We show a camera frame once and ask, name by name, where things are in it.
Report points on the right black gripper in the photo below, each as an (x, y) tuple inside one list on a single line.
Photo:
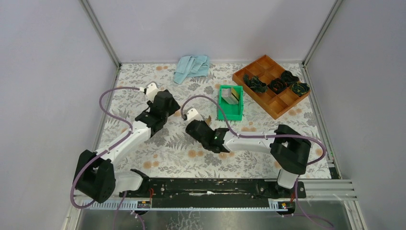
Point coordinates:
[(204, 123)]

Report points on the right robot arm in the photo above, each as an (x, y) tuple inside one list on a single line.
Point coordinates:
[(287, 147)]

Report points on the dark rolled sock left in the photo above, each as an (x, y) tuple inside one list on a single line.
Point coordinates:
[(255, 84)]

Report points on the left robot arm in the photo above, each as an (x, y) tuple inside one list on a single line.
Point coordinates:
[(95, 174)]

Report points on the brown leather card holder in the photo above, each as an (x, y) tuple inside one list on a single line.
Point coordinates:
[(208, 120)]

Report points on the light blue cloth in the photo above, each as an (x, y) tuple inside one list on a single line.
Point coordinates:
[(190, 67)]

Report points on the green plastic basket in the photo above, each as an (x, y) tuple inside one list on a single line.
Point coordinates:
[(233, 112)]

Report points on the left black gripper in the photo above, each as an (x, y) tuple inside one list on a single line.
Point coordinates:
[(174, 107)]

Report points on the dark rolled sock right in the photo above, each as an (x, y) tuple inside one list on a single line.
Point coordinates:
[(300, 88)]

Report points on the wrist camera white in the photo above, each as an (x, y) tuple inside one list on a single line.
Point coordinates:
[(151, 90), (192, 114)]

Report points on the orange compartment tray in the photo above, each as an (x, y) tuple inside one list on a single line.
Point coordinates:
[(267, 69)]

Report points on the dark rolled sock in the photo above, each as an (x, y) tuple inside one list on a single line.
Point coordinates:
[(277, 86), (288, 78), (300, 88), (255, 84)]

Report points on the floral table mat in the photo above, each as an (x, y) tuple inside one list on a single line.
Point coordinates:
[(172, 152)]

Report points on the silver credit card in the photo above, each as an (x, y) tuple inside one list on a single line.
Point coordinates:
[(228, 96)]

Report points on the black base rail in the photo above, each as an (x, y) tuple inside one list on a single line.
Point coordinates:
[(213, 193)]

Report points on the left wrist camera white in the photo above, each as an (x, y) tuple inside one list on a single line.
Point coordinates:
[(151, 90)]

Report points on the dark rolled sock middle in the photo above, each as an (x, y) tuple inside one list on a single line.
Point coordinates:
[(277, 86)]

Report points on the dark rolled sock top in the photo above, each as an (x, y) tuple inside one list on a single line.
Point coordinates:
[(288, 78)]

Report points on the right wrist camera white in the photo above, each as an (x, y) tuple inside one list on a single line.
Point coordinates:
[(192, 114)]

